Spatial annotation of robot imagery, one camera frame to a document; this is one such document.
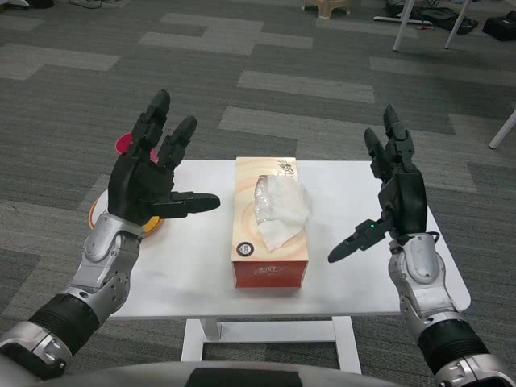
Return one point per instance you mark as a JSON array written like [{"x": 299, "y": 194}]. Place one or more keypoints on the orange tissue box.
[{"x": 246, "y": 201}]

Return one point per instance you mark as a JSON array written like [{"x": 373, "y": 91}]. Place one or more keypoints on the white desk leg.
[
  {"x": 504, "y": 134},
  {"x": 457, "y": 24},
  {"x": 403, "y": 24}
]

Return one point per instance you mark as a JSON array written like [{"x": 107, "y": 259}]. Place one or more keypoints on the white tissue sheet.
[{"x": 282, "y": 209}]

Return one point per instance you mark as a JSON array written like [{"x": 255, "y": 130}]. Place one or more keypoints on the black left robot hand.
[{"x": 133, "y": 189}]

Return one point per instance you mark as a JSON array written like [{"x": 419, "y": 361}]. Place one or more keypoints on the silver robot chest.
[{"x": 258, "y": 375}]

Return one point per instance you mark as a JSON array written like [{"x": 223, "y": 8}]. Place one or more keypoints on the black equipment case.
[{"x": 439, "y": 17}]

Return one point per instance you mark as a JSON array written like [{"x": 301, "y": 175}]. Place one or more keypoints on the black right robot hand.
[{"x": 409, "y": 201}]

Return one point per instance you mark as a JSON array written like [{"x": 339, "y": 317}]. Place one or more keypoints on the beige plastic stool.
[{"x": 324, "y": 8}]

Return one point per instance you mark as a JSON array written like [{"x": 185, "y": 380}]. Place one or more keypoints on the white desk foot bar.
[{"x": 387, "y": 17}]

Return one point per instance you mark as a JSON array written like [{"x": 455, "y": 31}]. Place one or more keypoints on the black bag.
[{"x": 500, "y": 27}]

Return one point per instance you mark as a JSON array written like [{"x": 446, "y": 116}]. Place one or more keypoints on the orange plate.
[{"x": 96, "y": 209}]

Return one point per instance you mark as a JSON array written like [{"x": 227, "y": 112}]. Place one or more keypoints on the white table base frame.
[{"x": 193, "y": 342}]

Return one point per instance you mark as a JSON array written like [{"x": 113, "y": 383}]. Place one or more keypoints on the pink plastic cup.
[{"x": 123, "y": 144}]

